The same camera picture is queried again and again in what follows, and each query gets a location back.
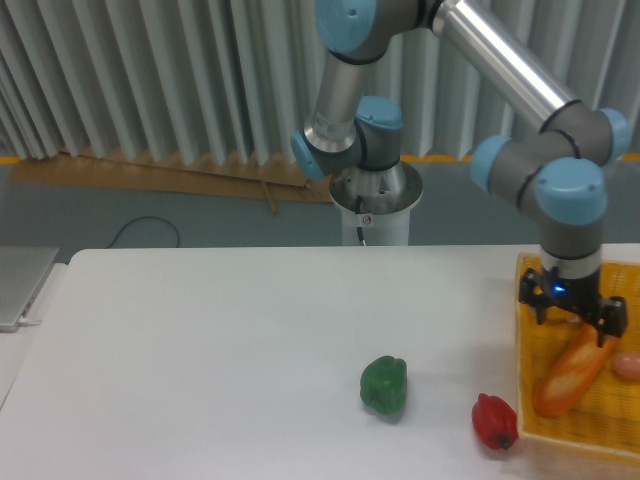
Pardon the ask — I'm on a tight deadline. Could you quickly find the black floor cable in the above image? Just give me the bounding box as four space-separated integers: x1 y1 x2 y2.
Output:
101 215 181 249

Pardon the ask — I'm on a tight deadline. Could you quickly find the grey pleated curtain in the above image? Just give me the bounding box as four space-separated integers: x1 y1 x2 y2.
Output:
1 1 639 168

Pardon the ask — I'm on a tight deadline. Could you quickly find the orange baguette bread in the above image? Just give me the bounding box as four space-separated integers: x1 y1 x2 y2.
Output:
533 324 621 417

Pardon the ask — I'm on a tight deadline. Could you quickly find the green bell pepper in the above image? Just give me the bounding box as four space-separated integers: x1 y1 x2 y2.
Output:
360 355 408 416

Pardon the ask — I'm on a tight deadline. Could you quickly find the brown egg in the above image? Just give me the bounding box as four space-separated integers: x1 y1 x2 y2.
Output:
612 352 640 381

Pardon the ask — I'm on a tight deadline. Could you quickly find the brown cardboard sheet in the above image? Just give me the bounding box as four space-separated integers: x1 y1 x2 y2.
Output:
10 151 331 214

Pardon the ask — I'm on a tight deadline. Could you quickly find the red bell pepper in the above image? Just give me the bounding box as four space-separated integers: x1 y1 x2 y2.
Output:
471 393 519 450

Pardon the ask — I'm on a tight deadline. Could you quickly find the silver laptop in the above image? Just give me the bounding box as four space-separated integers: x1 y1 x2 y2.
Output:
1 246 58 333

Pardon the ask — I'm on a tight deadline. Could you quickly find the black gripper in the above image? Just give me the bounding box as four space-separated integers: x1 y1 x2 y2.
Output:
518 268 627 347

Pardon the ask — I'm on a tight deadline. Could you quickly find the yellow wicker basket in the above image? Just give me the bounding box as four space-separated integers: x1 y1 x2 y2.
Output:
515 252 640 456

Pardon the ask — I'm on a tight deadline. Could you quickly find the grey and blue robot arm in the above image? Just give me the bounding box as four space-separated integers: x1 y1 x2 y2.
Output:
291 1 631 347

